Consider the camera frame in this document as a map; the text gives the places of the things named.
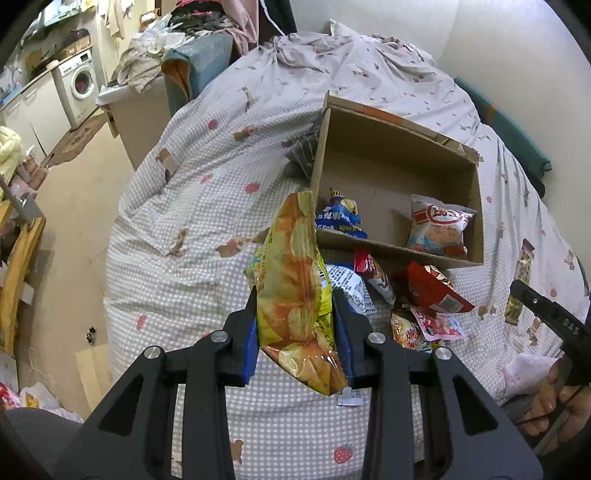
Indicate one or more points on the blue snack bag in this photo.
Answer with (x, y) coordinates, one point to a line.
(339, 217)

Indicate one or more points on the long tan snack packet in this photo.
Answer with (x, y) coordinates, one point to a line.
(524, 263)

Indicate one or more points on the pink hanging garment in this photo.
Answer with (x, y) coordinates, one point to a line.
(242, 23)

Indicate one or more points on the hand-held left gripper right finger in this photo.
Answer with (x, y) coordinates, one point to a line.
(345, 360)

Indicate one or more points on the white washing machine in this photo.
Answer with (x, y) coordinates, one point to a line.
(81, 83)

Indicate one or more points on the white dresser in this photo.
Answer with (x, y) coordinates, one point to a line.
(143, 120)

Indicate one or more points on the orange red snack packet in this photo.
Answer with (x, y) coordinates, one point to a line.
(406, 332)

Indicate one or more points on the wooden rack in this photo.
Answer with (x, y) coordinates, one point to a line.
(18, 263)

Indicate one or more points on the yellow fluffy blanket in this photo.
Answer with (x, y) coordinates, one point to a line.
(9, 147)

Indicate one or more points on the pink cloth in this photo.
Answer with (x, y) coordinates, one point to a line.
(526, 374)

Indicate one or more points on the plastic bags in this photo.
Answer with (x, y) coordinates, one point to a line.
(32, 397)

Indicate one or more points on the small red snack packet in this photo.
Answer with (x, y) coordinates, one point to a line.
(369, 267)

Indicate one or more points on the white blue snack packet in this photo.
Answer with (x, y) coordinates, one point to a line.
(346, 279)

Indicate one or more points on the green cloth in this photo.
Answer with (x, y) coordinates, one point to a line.
(508, 134)

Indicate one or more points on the white red snack bag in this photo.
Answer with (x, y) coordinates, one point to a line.
(438, 226)

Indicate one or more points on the yellow potato chip bag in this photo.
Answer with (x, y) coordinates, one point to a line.
(291, 277)

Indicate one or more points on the person's right hand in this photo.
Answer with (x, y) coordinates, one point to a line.
(545, 397)

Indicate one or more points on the brown patterned rug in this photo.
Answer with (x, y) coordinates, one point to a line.
(78, 138)

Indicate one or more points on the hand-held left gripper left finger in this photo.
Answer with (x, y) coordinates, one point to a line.
(249, 350)

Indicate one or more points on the brown cardboard box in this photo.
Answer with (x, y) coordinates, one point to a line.
(369, 152)

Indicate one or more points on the flat cardboard piece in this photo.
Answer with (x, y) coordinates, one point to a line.
(94, 374)

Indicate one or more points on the pale clothes pile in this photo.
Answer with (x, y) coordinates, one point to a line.
(138, 55)

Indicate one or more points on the white kitchen cabinet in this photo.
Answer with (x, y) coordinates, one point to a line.
(37, 110)

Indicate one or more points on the teal cushion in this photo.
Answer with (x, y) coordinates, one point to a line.
(203, 60)

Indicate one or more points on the checked printed blanket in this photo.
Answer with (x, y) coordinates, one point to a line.
(207, 184)

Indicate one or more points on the small white packet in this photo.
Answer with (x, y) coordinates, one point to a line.
(349, 397)

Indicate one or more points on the dark clothes pile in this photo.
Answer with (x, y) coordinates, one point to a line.
(203, 16)

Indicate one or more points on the pink snack packet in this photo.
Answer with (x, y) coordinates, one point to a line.
(438, 325)

